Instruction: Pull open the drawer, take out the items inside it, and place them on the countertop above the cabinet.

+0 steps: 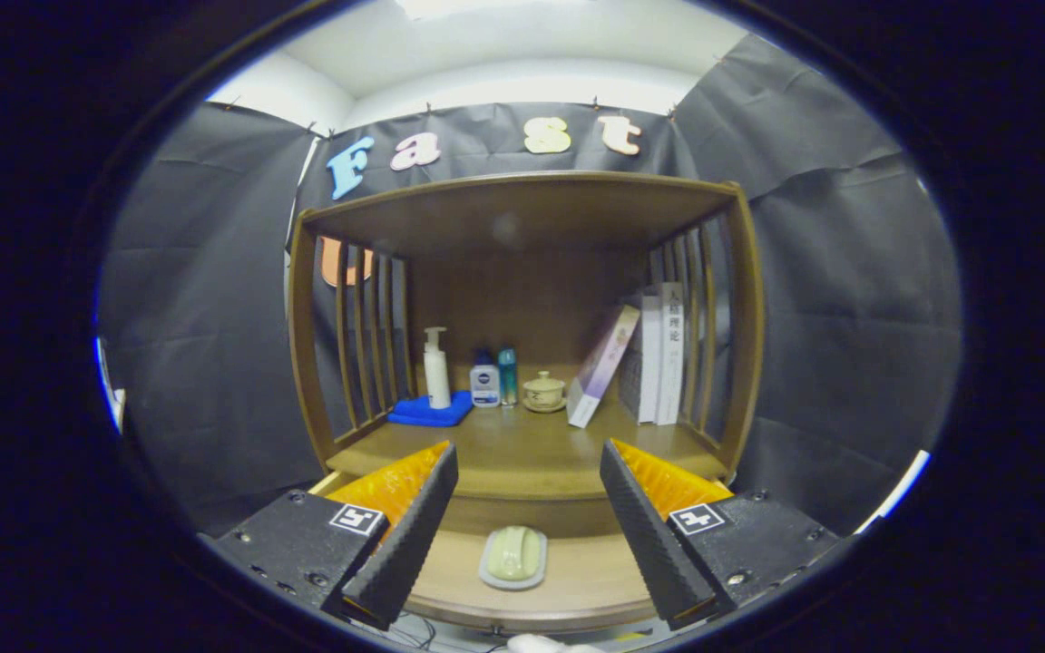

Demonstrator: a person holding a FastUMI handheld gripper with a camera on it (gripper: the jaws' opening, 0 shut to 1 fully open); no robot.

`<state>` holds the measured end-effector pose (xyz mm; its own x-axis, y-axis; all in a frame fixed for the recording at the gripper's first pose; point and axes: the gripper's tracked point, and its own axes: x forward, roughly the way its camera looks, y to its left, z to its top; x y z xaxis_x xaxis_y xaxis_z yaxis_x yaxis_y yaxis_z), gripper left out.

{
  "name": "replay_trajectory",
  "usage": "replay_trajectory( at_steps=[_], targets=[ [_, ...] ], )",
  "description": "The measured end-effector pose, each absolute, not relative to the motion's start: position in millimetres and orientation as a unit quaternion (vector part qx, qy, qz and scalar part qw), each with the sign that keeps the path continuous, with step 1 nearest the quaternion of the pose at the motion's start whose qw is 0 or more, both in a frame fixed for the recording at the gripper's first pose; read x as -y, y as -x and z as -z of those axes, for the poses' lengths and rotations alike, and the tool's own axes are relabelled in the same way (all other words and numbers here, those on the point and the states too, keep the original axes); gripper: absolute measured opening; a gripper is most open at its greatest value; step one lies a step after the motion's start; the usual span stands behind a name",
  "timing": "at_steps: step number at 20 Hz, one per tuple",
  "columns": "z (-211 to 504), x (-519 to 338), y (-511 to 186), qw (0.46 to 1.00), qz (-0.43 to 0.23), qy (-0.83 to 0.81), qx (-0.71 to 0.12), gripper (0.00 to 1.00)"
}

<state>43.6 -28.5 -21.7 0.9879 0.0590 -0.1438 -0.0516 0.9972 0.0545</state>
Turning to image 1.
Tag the blue folded cloth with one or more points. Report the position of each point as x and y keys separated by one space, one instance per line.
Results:
x=423 y=413

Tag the black backdrop cloth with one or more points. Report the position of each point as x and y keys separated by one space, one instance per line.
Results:
x=804 y=272

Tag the grey book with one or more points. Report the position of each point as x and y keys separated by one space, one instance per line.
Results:
x=645 y=363

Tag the small teal bottle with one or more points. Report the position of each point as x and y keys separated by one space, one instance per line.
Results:
x=508 y=381

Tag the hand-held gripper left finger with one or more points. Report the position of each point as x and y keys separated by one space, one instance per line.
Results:
x=406 y=535

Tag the white bottle with blue cap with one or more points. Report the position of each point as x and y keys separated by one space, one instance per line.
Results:
x=484 y=385

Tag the white book with black print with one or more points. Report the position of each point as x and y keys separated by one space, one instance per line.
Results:
x=670 y=363

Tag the beige lidded teacup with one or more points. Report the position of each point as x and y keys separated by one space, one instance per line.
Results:
x=543 y=393

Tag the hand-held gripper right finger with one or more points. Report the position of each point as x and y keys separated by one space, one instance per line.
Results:
x=645 y=535

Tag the wooden countertop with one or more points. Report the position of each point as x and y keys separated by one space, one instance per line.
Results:
x=522 y=453

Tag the brown wooden cabinet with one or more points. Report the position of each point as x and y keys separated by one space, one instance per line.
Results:
x=522 y=209

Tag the white pump bottle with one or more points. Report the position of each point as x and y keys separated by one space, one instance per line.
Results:
x=437 y=372

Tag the purple and white book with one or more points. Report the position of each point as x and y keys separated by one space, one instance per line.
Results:
x=602 y=367

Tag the pale green soap white dish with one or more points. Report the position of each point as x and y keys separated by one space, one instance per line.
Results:
x=513 y=555

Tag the wooden drawer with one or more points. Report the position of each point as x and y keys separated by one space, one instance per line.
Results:
x=586 y=580

